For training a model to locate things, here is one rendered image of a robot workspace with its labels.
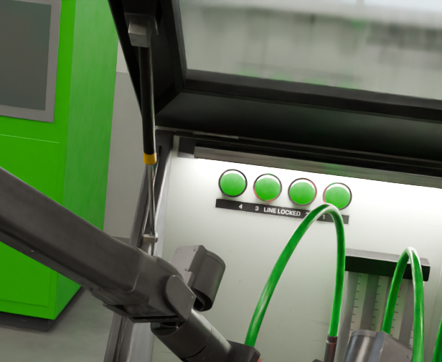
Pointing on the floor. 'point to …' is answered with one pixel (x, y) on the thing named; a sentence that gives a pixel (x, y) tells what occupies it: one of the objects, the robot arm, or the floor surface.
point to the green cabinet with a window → (44, 134)
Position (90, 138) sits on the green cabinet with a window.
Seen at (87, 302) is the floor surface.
